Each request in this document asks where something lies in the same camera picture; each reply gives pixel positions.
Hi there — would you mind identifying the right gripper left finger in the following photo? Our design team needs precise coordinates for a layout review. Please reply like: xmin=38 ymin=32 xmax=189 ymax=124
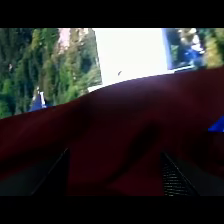
xmin=0 ymin=147 xmax=71 ymax=197

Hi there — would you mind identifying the dark red garment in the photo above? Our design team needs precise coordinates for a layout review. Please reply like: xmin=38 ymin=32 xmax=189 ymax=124
xmin=0 ymin=65 xmax=224 ymax=197

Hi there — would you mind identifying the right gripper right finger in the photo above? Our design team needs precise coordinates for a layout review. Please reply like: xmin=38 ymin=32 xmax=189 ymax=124
xmin=160 ymin=151 xmax=224 ymax=197

